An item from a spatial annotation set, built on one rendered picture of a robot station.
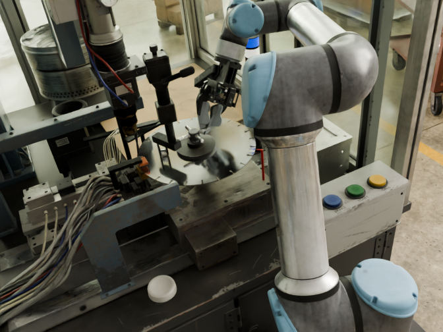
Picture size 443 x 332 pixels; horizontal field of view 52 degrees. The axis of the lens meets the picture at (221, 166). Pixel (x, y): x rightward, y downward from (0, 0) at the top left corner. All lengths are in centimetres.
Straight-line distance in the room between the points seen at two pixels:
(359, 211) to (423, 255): 117
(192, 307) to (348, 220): 43
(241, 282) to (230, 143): 38
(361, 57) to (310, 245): 32
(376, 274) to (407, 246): 144
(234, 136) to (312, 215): 56
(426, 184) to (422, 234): 39
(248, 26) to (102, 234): 58
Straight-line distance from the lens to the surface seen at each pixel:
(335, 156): 136
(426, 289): 217
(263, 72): 71
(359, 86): 75
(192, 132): 122
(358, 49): 77
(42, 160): 177
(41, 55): 174
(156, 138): 121
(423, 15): 110
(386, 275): 89
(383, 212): 123
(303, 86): 72
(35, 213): 137
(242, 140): 126
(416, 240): 236
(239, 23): 107
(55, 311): 121
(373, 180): 119
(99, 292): 121
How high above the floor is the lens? 165
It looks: 37 degrees down
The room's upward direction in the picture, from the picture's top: 7 degrees counter-clockwise
